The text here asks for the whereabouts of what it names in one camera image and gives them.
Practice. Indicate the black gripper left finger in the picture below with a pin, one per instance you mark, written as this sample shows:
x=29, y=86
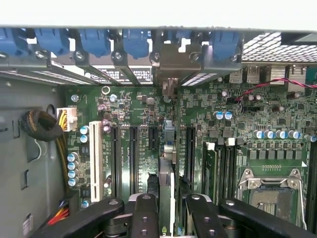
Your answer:
x=146, y=218

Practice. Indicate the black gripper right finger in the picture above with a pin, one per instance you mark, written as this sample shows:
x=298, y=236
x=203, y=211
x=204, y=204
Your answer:
x=203, y=218

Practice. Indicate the black RAM slot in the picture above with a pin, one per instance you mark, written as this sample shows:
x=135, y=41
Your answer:
x=223, y=173
x=312, y=186
x=232, y=171

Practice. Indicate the long black expansion slot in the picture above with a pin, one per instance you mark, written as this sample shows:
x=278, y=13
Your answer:
x=190, y=153
x=115, y=161
x=134, y=158

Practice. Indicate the CPU socket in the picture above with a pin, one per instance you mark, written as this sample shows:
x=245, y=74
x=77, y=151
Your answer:
x=270, y=198

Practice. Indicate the white expansion slot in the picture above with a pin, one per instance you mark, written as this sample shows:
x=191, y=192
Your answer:
x=95, y=161

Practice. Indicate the short black expansion slot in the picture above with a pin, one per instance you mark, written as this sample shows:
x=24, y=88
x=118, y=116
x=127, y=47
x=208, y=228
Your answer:
x=153, y=138

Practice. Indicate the green motherboard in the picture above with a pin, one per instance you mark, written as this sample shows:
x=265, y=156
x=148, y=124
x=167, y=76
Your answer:
x=138, y=109

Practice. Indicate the white power connector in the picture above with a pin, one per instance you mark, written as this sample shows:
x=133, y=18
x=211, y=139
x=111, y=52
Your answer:
x=70, y=119

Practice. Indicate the blue slot retention clip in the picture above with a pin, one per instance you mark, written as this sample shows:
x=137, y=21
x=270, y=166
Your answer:
x=95, y=42
x=52, y=41
x=226, y=44
x=12, y=41
x=183, y=34
x=136, y=43

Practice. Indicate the black open PC case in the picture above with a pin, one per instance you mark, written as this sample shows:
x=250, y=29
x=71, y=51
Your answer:
x=262, y=47

